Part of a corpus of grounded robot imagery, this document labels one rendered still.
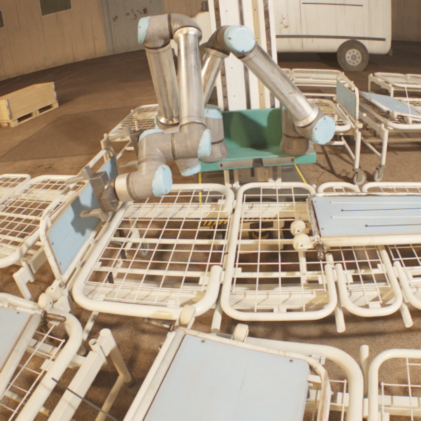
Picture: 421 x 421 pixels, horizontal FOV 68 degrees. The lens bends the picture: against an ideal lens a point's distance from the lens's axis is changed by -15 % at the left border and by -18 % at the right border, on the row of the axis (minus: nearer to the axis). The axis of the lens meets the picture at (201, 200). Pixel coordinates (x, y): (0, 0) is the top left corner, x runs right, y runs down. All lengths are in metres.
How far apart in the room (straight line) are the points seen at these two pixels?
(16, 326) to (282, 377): 0.82
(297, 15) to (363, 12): 1.65
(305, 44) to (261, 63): 7.01
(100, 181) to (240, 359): 0.69
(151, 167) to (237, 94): 1.03
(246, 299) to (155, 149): 0.58
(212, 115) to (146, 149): 0.73
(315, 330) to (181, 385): 0.99
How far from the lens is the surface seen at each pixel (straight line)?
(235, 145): 2.03
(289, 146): 1.94
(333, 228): 1.36
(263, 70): 1.54
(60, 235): 1.35
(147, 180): 1.10
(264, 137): 2.04
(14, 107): 6.99
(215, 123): 1.83
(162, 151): 1.14
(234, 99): 2.04
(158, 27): 1.47
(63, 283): 1.38
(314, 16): 8.53
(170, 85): 1.65
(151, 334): 1.77
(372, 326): 1.80
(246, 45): 1.47
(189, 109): 1.19
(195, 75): 1.28
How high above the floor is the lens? 1.33
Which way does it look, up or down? 29 degrees down
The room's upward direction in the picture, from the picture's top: 6 degrees counter-clockwise
